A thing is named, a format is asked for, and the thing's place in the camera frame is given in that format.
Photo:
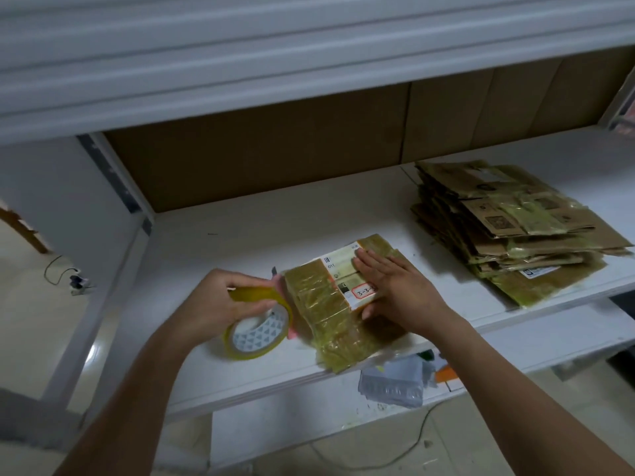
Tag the person's right hand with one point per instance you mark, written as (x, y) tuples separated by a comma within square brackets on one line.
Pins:
[(407, 297)]

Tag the person's left hand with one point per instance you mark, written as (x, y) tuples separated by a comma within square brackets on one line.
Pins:
[(208, 307)]

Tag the yellow tape roll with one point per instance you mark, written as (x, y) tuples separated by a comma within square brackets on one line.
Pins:
[(260, 337)]

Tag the white metal shelf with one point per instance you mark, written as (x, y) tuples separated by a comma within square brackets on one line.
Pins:
[(248, 233)]

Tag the labelled taped cardboard box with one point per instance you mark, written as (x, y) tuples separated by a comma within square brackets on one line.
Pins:
[(322, 302)]

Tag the pink utility knife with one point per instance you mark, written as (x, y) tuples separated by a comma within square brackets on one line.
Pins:
[(291, 333)]

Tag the stack of cardboard boxes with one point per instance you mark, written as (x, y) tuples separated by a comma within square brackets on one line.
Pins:
[(516, 228)]

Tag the person's left forearm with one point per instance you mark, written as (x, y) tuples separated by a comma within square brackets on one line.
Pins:
[(119, 411)]

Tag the person's right forearm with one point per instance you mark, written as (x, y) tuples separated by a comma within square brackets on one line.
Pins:
[(536, 411)]

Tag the orange plastic object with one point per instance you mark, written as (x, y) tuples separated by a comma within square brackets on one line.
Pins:
[(446, 373)]

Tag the red patterned panel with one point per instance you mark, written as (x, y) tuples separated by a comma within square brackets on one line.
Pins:
[(625, 109)]

